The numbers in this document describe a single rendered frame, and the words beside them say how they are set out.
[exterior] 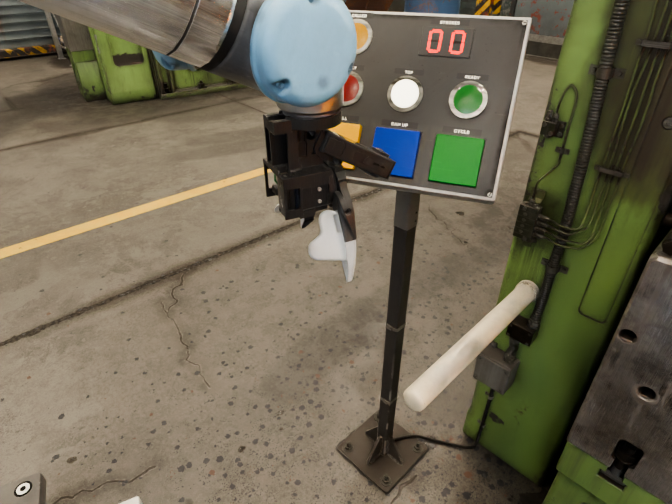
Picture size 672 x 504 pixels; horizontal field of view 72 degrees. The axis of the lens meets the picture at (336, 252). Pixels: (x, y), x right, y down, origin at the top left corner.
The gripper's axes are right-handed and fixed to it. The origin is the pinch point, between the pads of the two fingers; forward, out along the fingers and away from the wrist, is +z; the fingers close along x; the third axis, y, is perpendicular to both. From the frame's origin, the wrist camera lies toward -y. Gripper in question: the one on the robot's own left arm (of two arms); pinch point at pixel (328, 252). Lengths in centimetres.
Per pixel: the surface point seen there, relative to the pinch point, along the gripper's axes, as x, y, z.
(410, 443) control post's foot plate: -18, -36, 93
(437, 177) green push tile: -5.1, -21.5, -4.8
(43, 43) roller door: -760, 86, 78
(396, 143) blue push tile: -12.1, -17.9, -8.7
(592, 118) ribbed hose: -5, -54, -10
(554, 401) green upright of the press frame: 5, -59, 59
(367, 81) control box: -20.8, -17.1, -16.6
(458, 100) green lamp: -9.0, -26.8, -15.2
